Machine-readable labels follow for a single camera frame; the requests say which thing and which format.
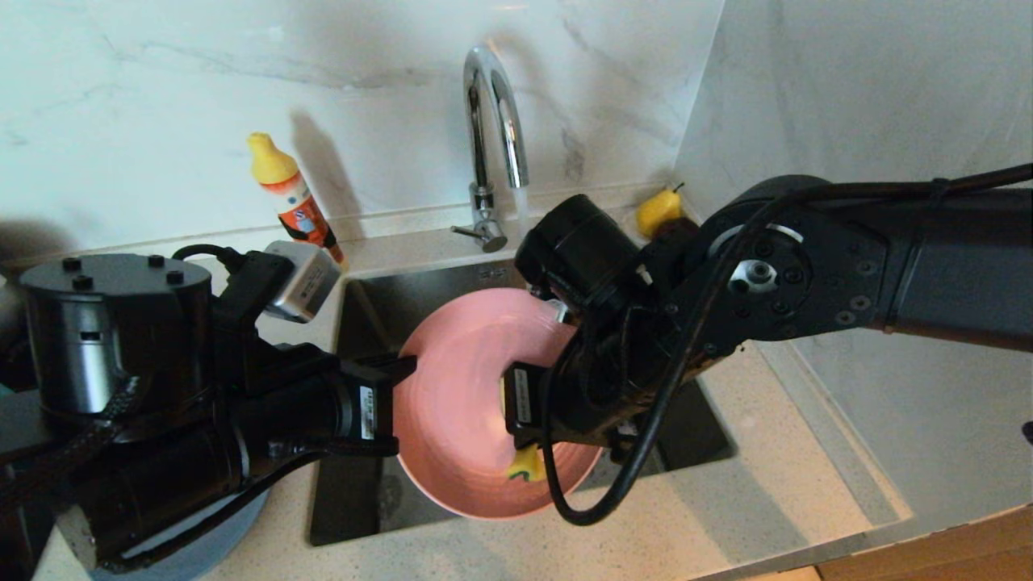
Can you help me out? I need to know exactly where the pink plate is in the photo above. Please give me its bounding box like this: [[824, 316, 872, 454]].
[[393, 288, 604, 520]]

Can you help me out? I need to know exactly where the yellow sponge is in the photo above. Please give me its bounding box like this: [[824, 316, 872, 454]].
[[507, 444, 548, 483]]

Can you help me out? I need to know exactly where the blue plate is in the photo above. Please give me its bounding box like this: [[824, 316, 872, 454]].
[[93, 488, 271, 581]]

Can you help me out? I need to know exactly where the orange dish soap bottle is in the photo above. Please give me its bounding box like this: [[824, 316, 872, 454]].
[[246, 132, 346, 267]]

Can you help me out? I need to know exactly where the stainless steel sink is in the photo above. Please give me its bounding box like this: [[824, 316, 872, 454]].
[[311, 258, 736, 548]]

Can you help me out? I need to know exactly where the yellow pear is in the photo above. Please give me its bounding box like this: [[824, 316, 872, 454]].
[[636, 184, 687, 238]]

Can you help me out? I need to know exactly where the chrome gooseneck faucet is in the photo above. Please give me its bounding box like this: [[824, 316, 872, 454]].
[[450, 45, 531, 253]]

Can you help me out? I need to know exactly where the wooden cabinet panel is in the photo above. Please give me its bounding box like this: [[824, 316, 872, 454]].
[[815, 504, 1033, 581]]

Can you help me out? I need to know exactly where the thick smooth black cable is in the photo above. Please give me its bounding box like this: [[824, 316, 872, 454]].
[[542, 161, 1033, 527]]

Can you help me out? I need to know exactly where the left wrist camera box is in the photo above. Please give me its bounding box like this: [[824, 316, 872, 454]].
[[265, 240, 342, 324]]

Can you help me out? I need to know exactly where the thick black braided hose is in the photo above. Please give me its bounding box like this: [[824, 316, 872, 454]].
[[0, 375, 140, 517]]

